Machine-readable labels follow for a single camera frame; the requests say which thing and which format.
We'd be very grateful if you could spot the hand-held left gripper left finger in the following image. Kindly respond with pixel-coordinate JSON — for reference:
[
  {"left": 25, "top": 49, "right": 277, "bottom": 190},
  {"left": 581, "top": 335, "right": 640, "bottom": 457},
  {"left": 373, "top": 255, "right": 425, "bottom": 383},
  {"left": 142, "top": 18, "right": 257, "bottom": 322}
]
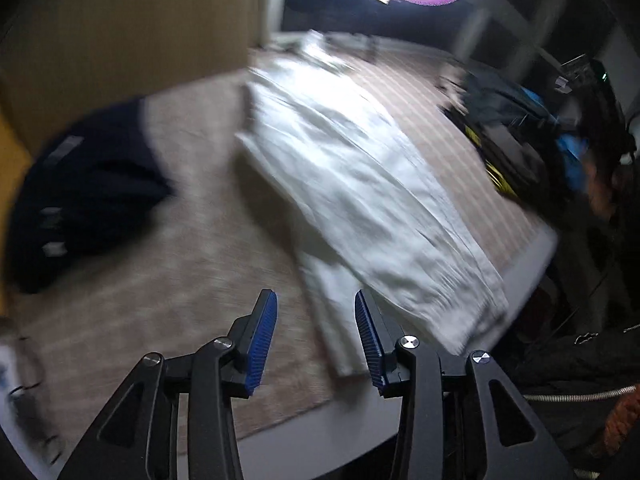
[{"left": 57, "top": 288, "right": 278, "bottom": 480}]

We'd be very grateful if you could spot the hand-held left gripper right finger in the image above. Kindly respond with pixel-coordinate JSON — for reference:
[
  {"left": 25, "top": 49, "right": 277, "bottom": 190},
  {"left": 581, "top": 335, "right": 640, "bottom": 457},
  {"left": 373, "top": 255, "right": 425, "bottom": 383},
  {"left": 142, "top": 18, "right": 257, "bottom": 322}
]
[{"left": 354, "top": 289, "right": 576, "bottom": 480}]

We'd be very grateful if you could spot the white shirt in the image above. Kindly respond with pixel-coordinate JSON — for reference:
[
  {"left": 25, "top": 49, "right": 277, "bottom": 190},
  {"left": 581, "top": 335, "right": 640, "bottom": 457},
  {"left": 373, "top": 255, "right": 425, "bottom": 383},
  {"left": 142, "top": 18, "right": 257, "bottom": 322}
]
[{"left": 235, "top": 30, "right": 511, "bottom": 378}]

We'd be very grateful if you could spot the plaid woven mat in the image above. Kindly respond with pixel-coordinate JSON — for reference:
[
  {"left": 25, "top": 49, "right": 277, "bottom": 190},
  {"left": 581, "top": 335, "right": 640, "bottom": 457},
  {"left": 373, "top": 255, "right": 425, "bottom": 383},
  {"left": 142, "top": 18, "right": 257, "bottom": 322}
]
[{"left": 10, "top": 45, "right": 558, "bottom": 441}]

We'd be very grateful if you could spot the person's dark jacket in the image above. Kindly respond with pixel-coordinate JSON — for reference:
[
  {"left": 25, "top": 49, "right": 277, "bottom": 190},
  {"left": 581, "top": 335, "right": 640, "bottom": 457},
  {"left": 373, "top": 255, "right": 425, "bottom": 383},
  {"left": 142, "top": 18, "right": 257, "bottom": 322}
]
[{"left": 510, "top": 220, "right": 640, "bottom": 480}]

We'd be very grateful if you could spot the folded navy garment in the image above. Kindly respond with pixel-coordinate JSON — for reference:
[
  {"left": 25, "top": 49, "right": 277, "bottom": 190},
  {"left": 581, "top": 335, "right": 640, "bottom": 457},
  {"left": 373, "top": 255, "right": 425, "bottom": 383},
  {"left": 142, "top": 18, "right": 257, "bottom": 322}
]
[{"left": 7, "top": 97, "right": 176, "bottom": 295}]

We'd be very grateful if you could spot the white power strip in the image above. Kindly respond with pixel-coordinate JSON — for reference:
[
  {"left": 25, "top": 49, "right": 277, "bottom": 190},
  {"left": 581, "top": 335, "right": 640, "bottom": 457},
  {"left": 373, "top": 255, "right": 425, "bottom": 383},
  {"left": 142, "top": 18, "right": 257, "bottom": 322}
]
[{"left": 0, "top": 317, "right": 51, "bottom": 461}]

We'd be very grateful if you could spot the pine plank headboard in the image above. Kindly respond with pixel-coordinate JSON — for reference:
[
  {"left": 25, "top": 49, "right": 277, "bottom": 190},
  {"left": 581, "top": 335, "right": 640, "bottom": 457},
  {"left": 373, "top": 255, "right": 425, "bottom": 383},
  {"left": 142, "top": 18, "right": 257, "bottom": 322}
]
[{"left": 0, "top": 110, "right": 33, "bottom": 306}]

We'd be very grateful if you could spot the light wooden board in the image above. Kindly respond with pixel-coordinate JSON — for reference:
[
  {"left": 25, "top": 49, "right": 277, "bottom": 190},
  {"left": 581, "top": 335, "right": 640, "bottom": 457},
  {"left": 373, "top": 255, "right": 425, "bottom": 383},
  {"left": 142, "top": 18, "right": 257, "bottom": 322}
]
[{"left": 0, "top": 0, "right": 271, "bottom": 151}]

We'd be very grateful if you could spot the metal flexible hose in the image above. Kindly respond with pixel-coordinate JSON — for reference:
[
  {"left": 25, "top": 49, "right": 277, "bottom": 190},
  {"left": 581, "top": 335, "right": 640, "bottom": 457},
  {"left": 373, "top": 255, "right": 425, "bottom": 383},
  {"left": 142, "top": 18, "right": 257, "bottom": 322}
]
[{"left": 525, "top": 384, "right": 640, "bottom": 404}]

